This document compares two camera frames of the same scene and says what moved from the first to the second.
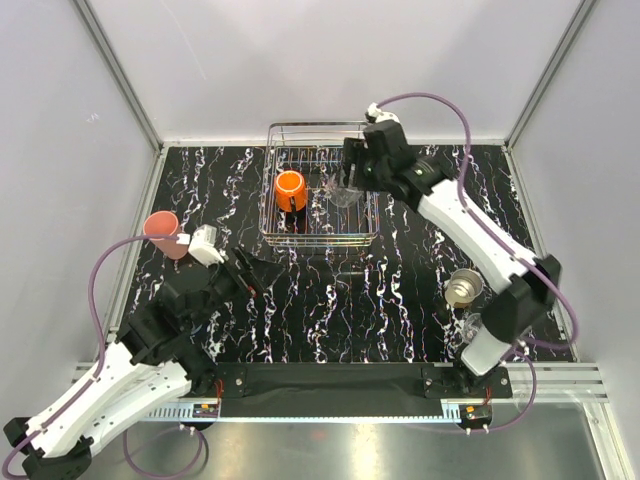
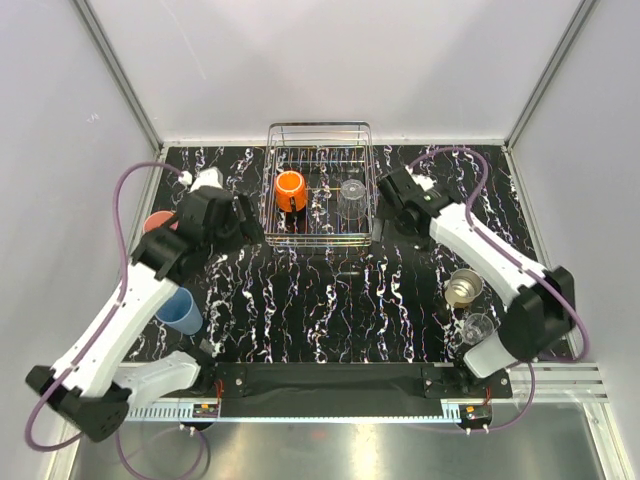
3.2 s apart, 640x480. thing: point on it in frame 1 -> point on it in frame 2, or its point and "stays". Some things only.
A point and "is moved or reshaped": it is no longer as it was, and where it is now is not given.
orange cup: [290, 184] stays
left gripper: [259, 275] -> [246, 232]
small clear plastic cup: [471, 324] stays
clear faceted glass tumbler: [343, 197] is moved or reshaped
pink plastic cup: [165, 223] stays
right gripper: [354, 153] -> [385, 212]
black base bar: [344, 390] stays
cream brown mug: [463, 286] stays
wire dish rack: [333, 215] stays
